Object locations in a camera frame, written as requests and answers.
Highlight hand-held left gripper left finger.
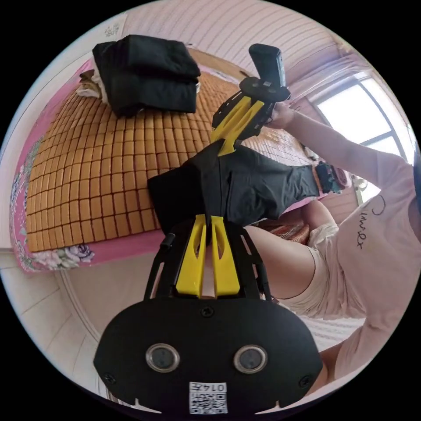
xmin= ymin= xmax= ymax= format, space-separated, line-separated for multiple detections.
xmin=175 ymin=214 xmax=207 ymax=297

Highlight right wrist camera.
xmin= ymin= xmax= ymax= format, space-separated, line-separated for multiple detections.
xmin=248 ymin=43 xmax=285 ymax=91

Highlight black pants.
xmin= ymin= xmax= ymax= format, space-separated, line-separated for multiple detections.
xmin=147 ymin=144 xmax=321 ymax=236

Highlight bed with woven mat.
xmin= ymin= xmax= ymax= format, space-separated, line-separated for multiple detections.
xmin=9 ymin=46 xmax=350 ymax=274

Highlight person's body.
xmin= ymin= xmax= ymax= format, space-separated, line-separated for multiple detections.
xmin=243 ymin=144 xmax=421 ymax=394

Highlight pile of clothes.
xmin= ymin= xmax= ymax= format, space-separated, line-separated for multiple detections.
xmin=77 ymin=34 xmax=202 ymax=119

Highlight person's right forearm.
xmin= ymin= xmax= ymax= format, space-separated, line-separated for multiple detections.
xmin=289 ymin=110 xmax=390 ymax=180

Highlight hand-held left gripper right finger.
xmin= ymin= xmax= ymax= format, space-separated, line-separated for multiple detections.
xmin=210 ymin=215 xmax=241 ymax=296

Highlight person's right hand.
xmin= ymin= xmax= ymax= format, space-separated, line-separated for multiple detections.
xmin=269 ymin=101 xmax=299 ymax=130

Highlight window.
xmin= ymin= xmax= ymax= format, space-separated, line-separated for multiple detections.
xmin=307 ymin=73 xmax=416 ymax=166

